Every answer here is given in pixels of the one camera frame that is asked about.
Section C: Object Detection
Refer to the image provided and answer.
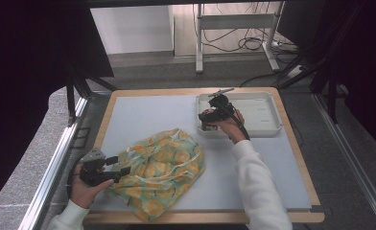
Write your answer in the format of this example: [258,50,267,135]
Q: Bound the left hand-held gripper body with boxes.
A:
[78,147,115,188]

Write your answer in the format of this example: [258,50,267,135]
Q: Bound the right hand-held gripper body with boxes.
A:
[198,87,239,132]

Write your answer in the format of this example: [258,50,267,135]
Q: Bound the white plastic tray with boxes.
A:
[195,91,284,139]

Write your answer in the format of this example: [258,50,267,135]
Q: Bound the lemon print fabric bag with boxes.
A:
[105,127,207,223]

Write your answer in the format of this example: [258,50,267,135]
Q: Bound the person's right hand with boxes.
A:
[213,109,247,146]

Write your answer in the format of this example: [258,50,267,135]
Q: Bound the person's left hand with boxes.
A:
[69,162,115,210]

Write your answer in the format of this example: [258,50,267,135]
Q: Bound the pale blue table mat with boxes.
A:
[89,94,314,212]

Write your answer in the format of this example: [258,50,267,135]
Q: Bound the black metal stand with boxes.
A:
[65,65,119,127]

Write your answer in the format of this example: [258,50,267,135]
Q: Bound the white power strip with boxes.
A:
[271,39,298,55]

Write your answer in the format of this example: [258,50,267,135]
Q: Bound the black curtain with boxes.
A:
[0,0,115,214]
[276,0,376,151]

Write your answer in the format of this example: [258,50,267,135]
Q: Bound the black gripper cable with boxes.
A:
[229,108,251,142]

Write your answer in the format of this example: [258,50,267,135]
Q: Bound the aluminium rail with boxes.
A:
[311,92,376,230]
[17,95,93,230]

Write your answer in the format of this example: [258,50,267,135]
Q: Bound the black cables on floor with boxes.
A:
[203,27,275,54]

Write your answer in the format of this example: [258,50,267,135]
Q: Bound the white metal desk frame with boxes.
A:
[194,2,281,75]

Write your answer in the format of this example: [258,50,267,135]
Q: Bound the white wall panel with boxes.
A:
[89,5,175,56]

